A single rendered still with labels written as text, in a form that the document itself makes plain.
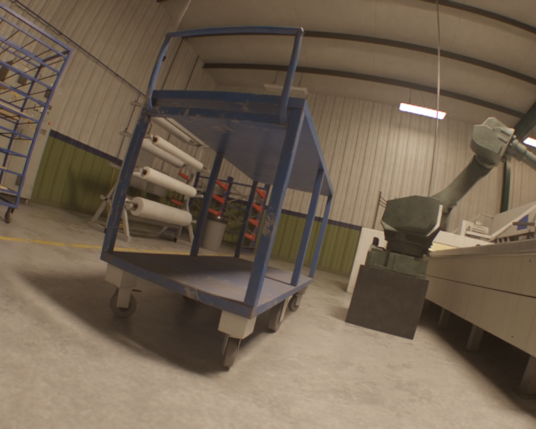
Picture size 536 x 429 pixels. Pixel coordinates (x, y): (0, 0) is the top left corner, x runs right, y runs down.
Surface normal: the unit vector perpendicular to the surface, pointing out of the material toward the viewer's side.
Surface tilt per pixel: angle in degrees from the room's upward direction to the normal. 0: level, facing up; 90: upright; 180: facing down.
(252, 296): 90
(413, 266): 90
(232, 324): 90
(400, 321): 90
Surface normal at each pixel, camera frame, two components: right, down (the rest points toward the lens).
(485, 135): -0.50, -0.19
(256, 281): -0.27, -0.14
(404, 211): -0.71, -0.23
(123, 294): 0.69, 0.12
